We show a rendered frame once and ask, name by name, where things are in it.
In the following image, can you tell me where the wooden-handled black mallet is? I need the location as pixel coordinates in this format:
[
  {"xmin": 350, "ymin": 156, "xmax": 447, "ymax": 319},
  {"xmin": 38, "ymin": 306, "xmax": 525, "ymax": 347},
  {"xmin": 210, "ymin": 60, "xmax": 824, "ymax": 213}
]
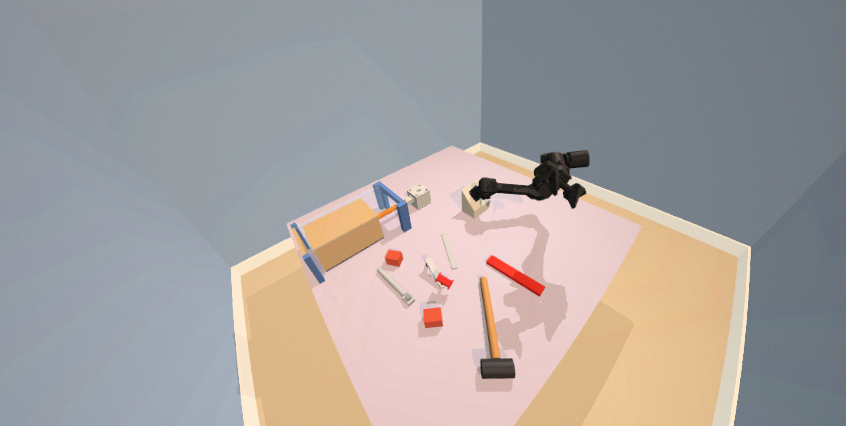
[{"xmin": 480, "ymin": 277, "xmax": 516, "ymax": 379}]

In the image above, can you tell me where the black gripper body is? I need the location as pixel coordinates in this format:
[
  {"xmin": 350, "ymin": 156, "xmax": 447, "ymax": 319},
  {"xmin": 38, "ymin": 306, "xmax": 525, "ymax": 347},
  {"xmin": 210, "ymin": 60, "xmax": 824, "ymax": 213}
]
[{"xmin": 534, "ymin": 160, "xmax": 586, "ymax": 197}]

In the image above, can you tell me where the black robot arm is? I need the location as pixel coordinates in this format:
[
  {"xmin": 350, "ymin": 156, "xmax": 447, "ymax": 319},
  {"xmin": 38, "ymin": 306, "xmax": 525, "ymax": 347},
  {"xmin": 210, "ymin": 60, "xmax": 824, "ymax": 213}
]
[{"xmin": 469, "ymin": 150, "xmax": 589, "ymax": 202}]

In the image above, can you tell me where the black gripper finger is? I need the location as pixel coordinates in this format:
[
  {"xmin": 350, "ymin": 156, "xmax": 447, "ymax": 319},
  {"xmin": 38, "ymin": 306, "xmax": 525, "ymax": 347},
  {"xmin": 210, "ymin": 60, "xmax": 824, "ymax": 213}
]
[
  {"xmin": 538, "ymin": 169, "xmax": 559, "ymax": 196},
  {"xmin": 563, "ymin": 188, "xmax": 584, "ymax": 209}
]

